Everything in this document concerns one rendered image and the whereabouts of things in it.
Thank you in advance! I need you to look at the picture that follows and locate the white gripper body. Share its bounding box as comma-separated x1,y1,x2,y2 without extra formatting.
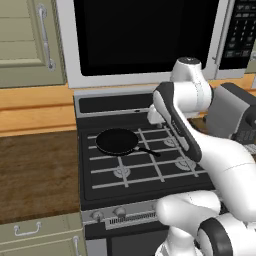
146,103,167,128

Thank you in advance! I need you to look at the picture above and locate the black and silver stove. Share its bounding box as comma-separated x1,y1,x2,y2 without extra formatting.
73,87,228,256

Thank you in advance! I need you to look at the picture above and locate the silver stove knob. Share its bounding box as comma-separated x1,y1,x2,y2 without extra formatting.
91,210,105,224
113,206,128,220

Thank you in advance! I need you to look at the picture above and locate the black frying pan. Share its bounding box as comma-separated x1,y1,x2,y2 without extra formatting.
95,128,162,158

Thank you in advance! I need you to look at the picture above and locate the grey toaster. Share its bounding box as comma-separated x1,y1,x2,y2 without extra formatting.
203,82,256,145

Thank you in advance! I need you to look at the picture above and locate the white microwave oven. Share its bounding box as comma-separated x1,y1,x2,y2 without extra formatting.
54,0,256,90

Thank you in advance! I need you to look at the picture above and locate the pale green cupboard door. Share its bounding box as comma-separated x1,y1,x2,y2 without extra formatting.
244,49,256,75
0,229,88,256
0,0,68,89

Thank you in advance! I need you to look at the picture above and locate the pale green drawer front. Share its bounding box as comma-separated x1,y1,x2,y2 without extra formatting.
0,212,84,245

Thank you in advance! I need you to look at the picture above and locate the white microwave door handle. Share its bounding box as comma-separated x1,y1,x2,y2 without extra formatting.
211,0,236,66

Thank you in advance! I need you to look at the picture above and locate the silver cupboard door handle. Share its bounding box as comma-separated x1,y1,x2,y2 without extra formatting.
72,235,83,256
36,3,57,72

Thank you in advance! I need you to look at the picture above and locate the silver drawer handle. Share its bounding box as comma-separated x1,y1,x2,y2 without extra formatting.
13,221,43,237

